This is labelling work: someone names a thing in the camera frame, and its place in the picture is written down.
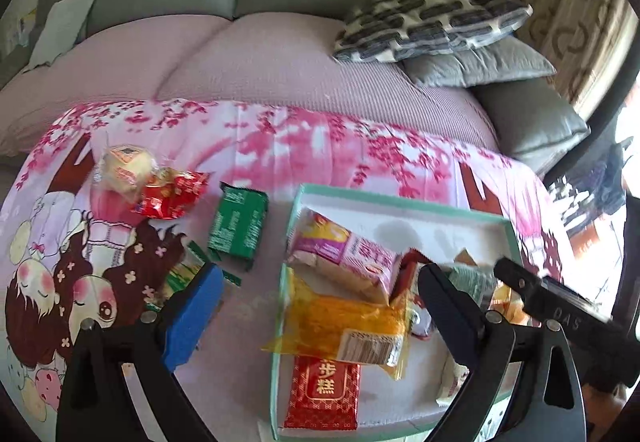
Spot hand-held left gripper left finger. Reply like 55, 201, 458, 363
55, 263, 225, 442

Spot pink sofa cover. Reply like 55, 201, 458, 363
0, 12, 501, 158

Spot pale grey pillow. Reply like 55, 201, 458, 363
22, 0, 101, 73

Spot clear bun packet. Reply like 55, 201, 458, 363
90, 145, 158, 205

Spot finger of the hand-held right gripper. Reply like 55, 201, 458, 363
492, 257, 547, 312

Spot grey quilted cushion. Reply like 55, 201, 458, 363
402, 42, 557, 89

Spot orange cream egg roll packet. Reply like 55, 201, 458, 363
490, 284, 531, 328

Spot grey smooth cushion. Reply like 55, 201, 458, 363
472, 79, 591, 173

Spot red gold packet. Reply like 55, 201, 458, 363
284, 354, 362, 431

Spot dark green snack packet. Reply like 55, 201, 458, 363
207, 182, 269, 272

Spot red candy packet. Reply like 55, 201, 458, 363
130, 168, 210, 221

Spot yellow clear snack packet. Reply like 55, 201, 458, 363
262, 267, 411, 380

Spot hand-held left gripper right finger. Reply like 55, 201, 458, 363
417, 263, 586, 442

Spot white box with teal rim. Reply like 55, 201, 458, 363
270, 183, 528, 440

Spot red white snack packet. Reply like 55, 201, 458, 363
390, 248, 441, 338

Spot green yellow snack packet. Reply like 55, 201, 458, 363
145, 240, 243, 313

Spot pink snack packet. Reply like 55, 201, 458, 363
285, 208, 403, 305

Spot pink printed blanket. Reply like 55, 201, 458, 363
0, 99, 566, 442

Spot pale green snack packet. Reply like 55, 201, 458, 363
447, 262, 498, 310

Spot white snack packet orange print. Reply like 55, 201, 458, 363
435, 354, 471, 408

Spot black white patterned pillow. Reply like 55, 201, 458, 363
332, 0, 533, 64

